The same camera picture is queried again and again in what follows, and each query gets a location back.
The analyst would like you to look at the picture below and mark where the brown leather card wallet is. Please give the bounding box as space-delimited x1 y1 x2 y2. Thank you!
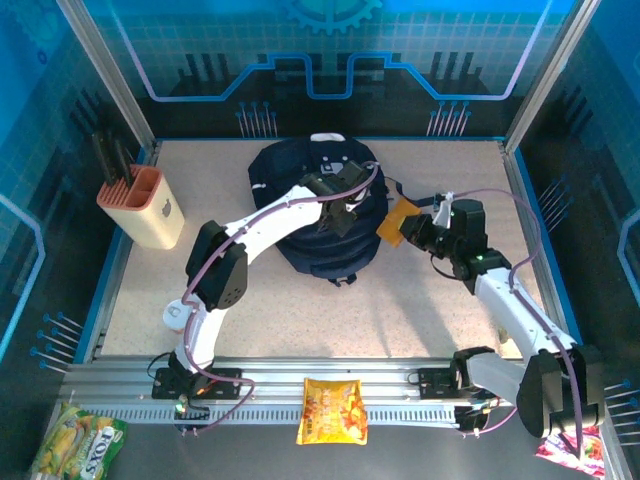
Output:
375 196 424 249

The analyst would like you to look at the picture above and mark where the navy blue backpack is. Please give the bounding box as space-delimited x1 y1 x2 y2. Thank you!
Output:
248 132 401 289

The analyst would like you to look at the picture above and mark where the beige orange knife block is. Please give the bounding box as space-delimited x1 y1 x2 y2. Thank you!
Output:
95 165 185 247

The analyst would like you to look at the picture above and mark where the yellow snack bag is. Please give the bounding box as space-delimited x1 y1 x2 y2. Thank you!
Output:
295 377 369 446

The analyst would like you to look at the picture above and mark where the purple Fox's candy bag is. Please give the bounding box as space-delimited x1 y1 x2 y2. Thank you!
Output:
534 427 606 474

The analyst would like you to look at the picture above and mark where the green Fox's candy bag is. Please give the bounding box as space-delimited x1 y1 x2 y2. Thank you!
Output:
28 402 129 480

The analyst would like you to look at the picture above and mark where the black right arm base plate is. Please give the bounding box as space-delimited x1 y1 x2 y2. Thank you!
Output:
417 366 501 401

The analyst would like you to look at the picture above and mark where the aluminium frame rail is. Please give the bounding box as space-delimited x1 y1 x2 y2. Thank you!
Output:
59 355 601 410

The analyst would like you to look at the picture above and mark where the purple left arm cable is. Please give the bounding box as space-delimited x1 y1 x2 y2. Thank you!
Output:
174 159 381 437

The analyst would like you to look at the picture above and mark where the aluminium corner post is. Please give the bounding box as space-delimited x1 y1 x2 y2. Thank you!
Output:
53 0 157 154
502 0 602 154

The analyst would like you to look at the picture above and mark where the grey slotted cable duct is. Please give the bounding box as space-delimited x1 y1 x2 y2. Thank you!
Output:
107 403 464 426

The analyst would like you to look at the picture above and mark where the black knife handle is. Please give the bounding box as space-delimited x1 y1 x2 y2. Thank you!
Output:
91 130 114 184
113 139 135 187
102 128 124 183

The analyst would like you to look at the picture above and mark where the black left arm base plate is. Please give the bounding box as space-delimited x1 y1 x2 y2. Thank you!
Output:
151 367 244 401

